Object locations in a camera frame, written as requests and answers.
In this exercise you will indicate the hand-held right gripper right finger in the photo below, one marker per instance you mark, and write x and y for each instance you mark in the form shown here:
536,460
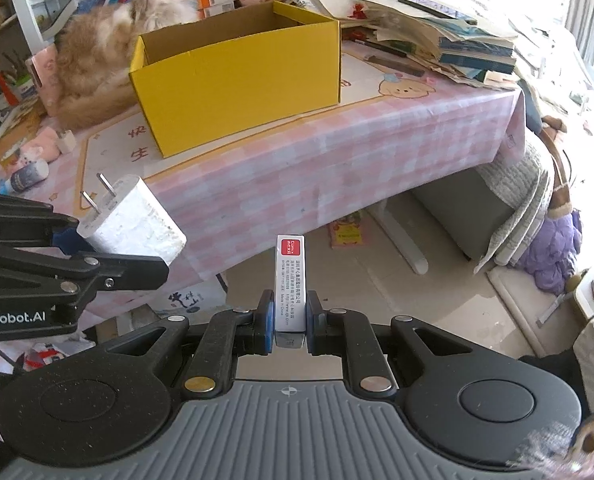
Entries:
316,327

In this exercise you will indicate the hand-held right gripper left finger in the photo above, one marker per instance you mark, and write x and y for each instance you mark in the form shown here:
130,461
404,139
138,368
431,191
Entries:
263,325

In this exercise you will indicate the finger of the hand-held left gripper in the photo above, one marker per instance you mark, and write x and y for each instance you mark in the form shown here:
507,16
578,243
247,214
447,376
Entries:
122,271
22,222

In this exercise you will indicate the large white charger plug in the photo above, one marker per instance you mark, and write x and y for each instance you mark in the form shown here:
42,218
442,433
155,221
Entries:
132,220

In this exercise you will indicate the small white box red label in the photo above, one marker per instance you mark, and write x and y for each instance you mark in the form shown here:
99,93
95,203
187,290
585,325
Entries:
289,280

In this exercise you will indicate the pink bunny sock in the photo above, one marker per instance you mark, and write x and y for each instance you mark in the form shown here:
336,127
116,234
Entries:
39,146

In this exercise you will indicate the yellow cardboard box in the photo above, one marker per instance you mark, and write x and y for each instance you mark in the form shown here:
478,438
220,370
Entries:
237,95

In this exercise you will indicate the pink checked cloth desktop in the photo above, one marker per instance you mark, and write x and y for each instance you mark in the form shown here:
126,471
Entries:
327,160

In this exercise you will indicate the dark label glue bottle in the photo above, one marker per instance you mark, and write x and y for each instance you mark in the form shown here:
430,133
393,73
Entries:
29,175

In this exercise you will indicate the colourful picture book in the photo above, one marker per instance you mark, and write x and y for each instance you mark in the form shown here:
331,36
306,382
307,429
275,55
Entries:
347,230

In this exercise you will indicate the white desk leg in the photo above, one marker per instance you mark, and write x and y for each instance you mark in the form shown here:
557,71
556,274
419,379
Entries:
402,245

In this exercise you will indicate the pink cylindrical device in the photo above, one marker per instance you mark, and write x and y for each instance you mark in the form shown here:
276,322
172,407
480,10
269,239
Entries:
44,77

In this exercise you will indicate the fluffy orange white cat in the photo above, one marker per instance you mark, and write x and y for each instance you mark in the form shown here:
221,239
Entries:
97,60

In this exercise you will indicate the grey seat cushion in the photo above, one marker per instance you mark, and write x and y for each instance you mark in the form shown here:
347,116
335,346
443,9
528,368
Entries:
457,210

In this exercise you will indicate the white desk shelf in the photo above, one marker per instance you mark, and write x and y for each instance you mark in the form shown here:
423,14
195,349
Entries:
22,5

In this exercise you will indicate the grey quilted blanket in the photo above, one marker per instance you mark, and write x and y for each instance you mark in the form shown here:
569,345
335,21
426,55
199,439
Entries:
522,195

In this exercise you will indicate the purple padded jacket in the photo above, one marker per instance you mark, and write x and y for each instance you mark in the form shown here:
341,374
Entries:
552,255

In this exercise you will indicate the black comb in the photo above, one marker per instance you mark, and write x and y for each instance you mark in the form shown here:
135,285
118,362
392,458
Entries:
394,65

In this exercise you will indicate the red knot ornament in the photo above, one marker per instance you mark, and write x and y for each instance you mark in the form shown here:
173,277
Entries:
360,11

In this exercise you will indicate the pile of papers and books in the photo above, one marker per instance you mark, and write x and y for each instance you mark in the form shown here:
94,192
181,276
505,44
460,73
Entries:
452,35

